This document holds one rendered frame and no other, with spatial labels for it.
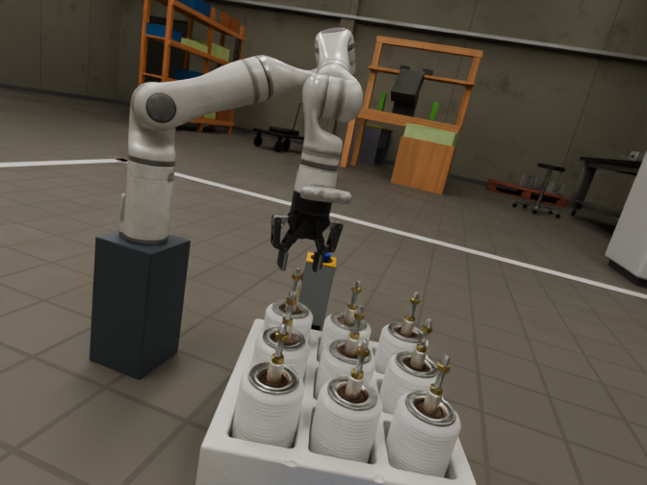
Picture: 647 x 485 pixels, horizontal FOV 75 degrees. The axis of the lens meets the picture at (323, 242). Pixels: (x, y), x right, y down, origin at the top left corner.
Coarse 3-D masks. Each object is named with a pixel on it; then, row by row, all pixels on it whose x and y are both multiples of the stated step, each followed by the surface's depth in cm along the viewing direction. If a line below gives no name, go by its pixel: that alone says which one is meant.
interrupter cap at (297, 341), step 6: (270, 330) 75; (276, 330) 76; (294, 330) 77; (264, 336) 73; (270, 336) 73; (294, 336) 75; (300, 336) 75; (270, 342) 72; (276, 342) 72; (294, 342) 73; (300, 342) 74; (288, 348) 70; (294, 348) 71
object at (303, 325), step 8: (272, 312) 83; (264, 320) 85; (272, 320) 82; (280, 320) 81; (296, 320) 82; (304, 320) 83; (312, 320) 86; (264, 328) 85; (296, 328) 82; (304, 328) 83; (304, 336) 84
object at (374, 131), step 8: (368, 128) 770; (376, 128) 765; (384, 128) 775; (368, 136) 773; (376, 136) 768; (384, 136) 837; (352, 144) 784; (368, 144) 776; (376, 144) 771; (384, 144) 865; (352, 152) 787; (360, 152) 783; (368, 152) 779; (376, 152) 897; (384, 152) 893; (360, 160) 786; (368, 160) 782; (376, 160) 901; (384, 160) 896
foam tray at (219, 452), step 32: (256, 320) 93; (224, 416) 63; (384, 416) 70; (224, 448) 57; (256, 448) 58; (288, 448) 59; (384, 448) 63; (224, 480) 58; (256, 480) 58; (288, 480) 58; (320, 480) 58; (352, 480) 57; (384, 480) 58; (416, 480) 58; (448, 480) 60
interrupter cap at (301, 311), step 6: (282, 300) 88; (276, 306) 85; (282, 306) 86; (300, 306) 87; (276, 312) 82; (282, 312) 83; (300, 312) 85; (306, 312) 85; (294, 318) 82; (300, 318) 82
